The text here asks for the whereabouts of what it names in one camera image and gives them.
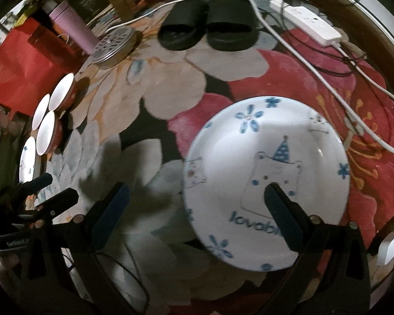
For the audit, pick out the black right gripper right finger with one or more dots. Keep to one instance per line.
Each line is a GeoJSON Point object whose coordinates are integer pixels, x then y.
{"type": "Point", "coordinates": [301, 232]}

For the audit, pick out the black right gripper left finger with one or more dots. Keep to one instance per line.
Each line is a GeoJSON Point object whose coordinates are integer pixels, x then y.
{"type": "Point", "coordinates": [94, 229]}

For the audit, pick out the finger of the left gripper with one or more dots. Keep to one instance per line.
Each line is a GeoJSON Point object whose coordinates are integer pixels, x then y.
{"type": "Point", "coordinates": [23, 190]}
{"type": "Point", "coordinates": [51, 208]}

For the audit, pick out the red bowl white inside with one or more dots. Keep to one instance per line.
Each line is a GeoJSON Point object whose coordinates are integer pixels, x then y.
{"type": "Point", "coordinates": [64, 93]}

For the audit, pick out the white plate blue bear print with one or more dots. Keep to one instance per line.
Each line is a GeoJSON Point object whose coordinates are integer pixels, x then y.
{"type": "Point", "coordinates": [242, 149]}

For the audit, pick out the small blue print plate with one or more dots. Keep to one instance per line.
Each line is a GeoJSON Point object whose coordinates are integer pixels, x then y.
{"type": "Point", "coordinates": [27, 160]}

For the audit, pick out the white box edge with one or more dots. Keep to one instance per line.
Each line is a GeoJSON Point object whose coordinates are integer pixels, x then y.
{"type": "Point", "coordinates": [386, 250]}

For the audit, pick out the red paper bag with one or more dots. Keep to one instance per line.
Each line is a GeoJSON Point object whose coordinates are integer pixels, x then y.
{"type": "Point", "coordinates": [32, 61]}

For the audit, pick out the round metal grate tin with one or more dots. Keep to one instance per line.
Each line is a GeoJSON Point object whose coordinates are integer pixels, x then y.
{"type": "Point", "coordinates": [114, 47]}

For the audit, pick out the pink thermos bottle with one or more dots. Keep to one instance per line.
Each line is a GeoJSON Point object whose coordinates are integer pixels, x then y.
{"type": "Point", "coordinates": [67, 19]}

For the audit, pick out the white power strip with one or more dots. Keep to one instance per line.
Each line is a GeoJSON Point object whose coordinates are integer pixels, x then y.
{"type": "Point", "coordinates": [309, 22]}

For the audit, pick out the right black slipper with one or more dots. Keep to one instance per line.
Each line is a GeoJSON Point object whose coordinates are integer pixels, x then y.
{"type": "Point", "coordinates": [231, 25]}

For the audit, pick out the black slipper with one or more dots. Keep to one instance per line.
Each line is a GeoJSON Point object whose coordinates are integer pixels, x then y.
{"type": "Point", "coordinates": [231, 25]}
{"type": "Point", "coordinates": [185, 25]}

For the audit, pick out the left black slipper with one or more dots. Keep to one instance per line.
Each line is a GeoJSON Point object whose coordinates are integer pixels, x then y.
{"type": "Point", "coordinates": [185, 25]}

